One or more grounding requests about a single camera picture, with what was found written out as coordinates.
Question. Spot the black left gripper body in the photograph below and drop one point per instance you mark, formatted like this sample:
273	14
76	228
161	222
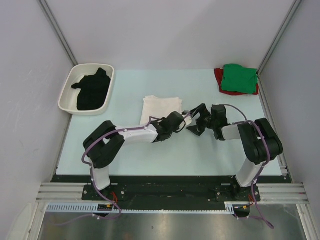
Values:
170	133

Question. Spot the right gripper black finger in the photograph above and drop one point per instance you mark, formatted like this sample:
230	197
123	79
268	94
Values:
197	130
201	110

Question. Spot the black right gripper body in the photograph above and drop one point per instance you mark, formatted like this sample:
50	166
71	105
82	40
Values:
206	121

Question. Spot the white t-shirt with robot print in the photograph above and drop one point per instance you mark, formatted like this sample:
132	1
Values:
159	107

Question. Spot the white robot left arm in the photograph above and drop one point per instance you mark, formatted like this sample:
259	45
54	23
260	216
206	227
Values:
103	145

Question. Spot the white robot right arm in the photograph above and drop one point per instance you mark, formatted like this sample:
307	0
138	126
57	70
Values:
260	142

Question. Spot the red folded t-shirt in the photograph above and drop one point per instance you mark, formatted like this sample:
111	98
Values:
219	75

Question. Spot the green folded t-shirt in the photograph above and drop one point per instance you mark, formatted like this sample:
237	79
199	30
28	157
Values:
237	78

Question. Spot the black t-shirt in bin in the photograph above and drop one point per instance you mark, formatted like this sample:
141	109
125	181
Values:
93	90

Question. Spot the white plastic bin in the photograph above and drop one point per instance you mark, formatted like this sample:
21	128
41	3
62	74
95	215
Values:
68	99

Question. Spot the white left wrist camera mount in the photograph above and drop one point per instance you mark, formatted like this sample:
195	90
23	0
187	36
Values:
188	120

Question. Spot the right aluminium corner post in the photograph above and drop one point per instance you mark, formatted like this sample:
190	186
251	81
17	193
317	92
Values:
285	24

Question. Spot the aluminium corner post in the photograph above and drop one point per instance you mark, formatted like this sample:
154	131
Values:
48	13
285	24

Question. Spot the left aluminium corner post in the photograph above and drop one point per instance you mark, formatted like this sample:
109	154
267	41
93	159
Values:
48	13

